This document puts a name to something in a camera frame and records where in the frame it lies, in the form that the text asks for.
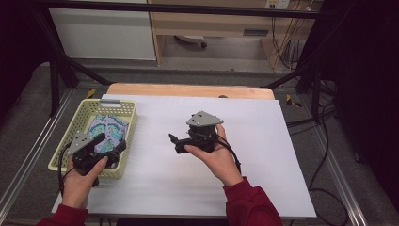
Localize person's left hand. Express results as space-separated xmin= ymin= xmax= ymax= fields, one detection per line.
xmin=61 ymin=155 xmax=109 ymax=210

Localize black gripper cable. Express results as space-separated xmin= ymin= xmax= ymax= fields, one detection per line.
xmin=57 ymin=142 xmax=74 ymax=197
xmin=215 ymin=139 xmax=243 ymax=175

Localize white chair base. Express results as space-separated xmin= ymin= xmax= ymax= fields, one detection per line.
xmin=173 ymin=35 xmax=208 ymax=49

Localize white wall socket strip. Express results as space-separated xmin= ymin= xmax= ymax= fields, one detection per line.
xmin=264 ymin=0 xmax=291 ymax=9

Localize dark label plate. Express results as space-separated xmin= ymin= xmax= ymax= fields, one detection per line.
xmin=243 ymin=28 xmax=270 ymax=38

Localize pale green plastic basket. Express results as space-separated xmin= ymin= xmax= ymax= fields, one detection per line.
xmin=47 ymin=98 xmax=138 ymax=181

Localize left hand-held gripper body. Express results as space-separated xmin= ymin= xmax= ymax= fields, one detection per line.
xmin=66 ymin=131 xmax=109 ymax=177

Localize white table sheet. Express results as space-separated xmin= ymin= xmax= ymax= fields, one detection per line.
xmin=51 ymin=93 xmax=318 ymax=219

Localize black curtain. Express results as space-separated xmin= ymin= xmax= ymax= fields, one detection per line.
xmin=0 ymin=0 xmax=51 ymax=121
xmin=313 ymin=0 xmax=399 ymax=215

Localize white cabinet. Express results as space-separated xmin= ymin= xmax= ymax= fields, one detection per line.
xmin=48 ymin=8 xmax=157 ymax=61

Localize light wooden desk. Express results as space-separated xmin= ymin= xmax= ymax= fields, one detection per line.
xmin=147 ymin=0 xmax=324 ymax=67

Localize person's right hand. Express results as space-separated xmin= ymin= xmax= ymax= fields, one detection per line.
xmin=184 ymin=123 xmax=244 ymax=187

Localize hanging cable bundle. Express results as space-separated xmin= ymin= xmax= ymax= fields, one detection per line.
xmin=271 ymin=15 xmax=302 ymax=70

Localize purple seahorse print cloth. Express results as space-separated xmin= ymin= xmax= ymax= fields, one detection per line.
xmin=87 ymin=114 xmax=130 ymax=154

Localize aluminium floor rail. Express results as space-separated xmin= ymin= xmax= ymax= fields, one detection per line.
xmin=297 ymin=93 xmax=368 ymax=226
xmin=0 ymin=89 xmax=74 ymax=215

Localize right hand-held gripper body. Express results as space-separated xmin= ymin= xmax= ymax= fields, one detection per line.
xmin=184 ymin=110 xmax=225 ymax=154

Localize black floor cable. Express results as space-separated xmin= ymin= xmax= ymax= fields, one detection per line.
xmin=309 ymin=103 xmax=349 ymax=226

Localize light wooden table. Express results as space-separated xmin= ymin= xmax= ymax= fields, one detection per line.
xmin=106 ymin=82 xmax=276 ymax=101

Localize black metal frame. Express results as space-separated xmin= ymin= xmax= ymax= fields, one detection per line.
xmin=29 ymin=0 xmax=346 ymax=117

